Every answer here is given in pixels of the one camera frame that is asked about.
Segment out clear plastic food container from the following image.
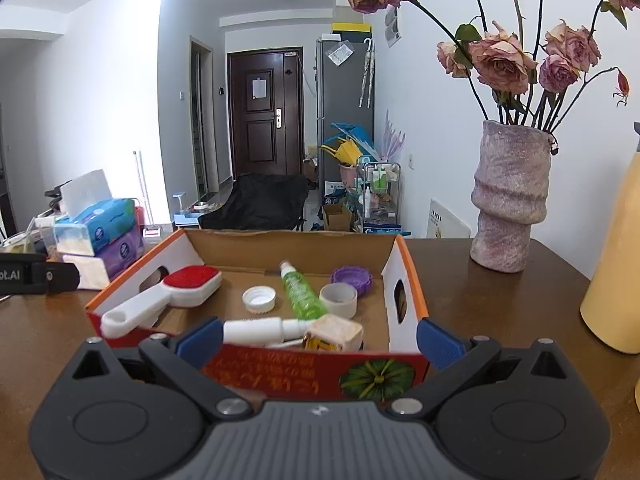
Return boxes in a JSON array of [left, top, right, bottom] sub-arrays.
[[32, 212, 63, 261]]

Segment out blue tissue pack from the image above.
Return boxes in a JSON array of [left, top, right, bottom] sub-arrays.
[[52, 169, 137, 255]]

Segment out grey refrigerator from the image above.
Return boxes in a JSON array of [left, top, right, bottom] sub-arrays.
[[315, 35, 376, 191]]

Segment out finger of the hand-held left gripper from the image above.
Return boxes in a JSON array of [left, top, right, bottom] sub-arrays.
[[44, 261, 81, 294]]

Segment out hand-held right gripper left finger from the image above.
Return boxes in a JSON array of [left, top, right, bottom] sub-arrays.
[[52, 316, 253, 418]]

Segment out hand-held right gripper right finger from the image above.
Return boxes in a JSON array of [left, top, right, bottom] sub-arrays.
[[387, 317, 598, 418]]

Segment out yellow thermos jug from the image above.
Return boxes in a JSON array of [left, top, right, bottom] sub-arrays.
[[580, 121, 640, 354]]

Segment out white folded umbrella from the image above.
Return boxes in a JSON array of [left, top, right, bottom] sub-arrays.
[[359, 40, 369, 108], [366, 38, 376, 108]]

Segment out purple clothes hangers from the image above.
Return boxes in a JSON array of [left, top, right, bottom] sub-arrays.
[[382, 110, 406, 161]]

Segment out purple ribbed cap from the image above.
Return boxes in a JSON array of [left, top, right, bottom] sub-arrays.
[[331, 266, 374, 297]]

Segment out green spray bottle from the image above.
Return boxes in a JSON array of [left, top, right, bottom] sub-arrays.
[[279, 260, 326, 321]]

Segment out pink speckled vase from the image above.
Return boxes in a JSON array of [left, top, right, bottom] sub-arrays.
[[470, 120, 558, 273]]

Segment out yellow box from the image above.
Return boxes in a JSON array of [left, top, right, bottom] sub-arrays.
[[332, 22, 373, 41]]

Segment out yellow plastic watering can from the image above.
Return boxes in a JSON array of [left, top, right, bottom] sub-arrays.
[[320, 140, 358, 166]]

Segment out blue pet feeder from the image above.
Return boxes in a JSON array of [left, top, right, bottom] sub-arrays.
[[171, 191, 203, 231]]

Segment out small white spray bottle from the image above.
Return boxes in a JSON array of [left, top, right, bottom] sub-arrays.
[[222, 317, 316, 348]]

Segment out red cardboard box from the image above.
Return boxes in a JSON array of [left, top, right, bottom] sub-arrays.
[[85, 228, 431, 401]]

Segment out blue and white bag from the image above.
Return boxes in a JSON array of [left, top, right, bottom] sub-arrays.
[[322, 182, 348, 206]]

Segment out small yellow white carton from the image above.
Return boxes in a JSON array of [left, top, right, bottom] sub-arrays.
[[302, 314, 365, 353]]

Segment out dark wooden door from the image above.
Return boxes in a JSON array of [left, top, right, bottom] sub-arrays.
[[227, 47, 304, 183]]

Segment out metal storage rack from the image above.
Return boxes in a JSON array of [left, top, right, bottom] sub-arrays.
[[355, 156, 402, 233]]

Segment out white electrical panel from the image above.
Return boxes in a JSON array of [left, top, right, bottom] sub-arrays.
[[384, 7, 402, 48]]

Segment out black folding chair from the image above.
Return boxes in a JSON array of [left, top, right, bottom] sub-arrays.
[[198, 173, 309, 232]]

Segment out small brown cardboard box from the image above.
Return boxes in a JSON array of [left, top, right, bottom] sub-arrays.
[[322, 203, 353, 232]]

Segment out grey interior door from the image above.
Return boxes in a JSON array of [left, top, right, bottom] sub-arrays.
[[190, 35, 215, 198]]

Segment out white ribbed cap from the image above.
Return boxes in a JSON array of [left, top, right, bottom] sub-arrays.
[[242, 286, 277, 314]]

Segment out white board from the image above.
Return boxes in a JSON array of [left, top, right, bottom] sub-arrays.
[[426, 198, 472, 239]]

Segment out blue plastic object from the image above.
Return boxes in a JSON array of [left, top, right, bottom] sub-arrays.
[[330, 121, 373, 148]]

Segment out white round plastic cup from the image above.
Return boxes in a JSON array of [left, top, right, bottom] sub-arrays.
[[319, 283, 358, 319]]

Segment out red and white lint brush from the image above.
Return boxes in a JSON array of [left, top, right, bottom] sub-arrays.
[[101, 266, 223, 338]]

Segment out dark blue bag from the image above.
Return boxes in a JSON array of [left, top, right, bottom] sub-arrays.
[[362, 220, 413, 236]]

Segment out purple tissue pack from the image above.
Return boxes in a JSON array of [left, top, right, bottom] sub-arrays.
[[62, 224, 146, 291]]

